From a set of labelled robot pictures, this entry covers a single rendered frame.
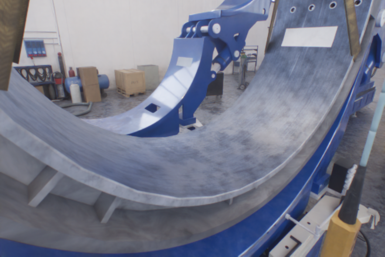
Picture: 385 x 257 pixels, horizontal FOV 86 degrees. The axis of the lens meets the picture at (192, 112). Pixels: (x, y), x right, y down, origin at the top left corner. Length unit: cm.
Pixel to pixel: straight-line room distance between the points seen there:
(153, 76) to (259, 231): 889
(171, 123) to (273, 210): 188
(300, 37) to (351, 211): 143
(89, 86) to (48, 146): 760
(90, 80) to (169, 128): 550
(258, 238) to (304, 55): 133
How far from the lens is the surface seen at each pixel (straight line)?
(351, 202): 85
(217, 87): 782
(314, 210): 200
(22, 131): 52
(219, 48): 375
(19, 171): 75
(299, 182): 172
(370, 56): 271
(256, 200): 126
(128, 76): 844
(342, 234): 89
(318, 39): 192
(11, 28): 52
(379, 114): 74
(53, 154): 54
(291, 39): 200
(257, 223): 151
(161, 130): 293
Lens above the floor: 204
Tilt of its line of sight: 19 degrees down
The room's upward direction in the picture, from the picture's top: straight up
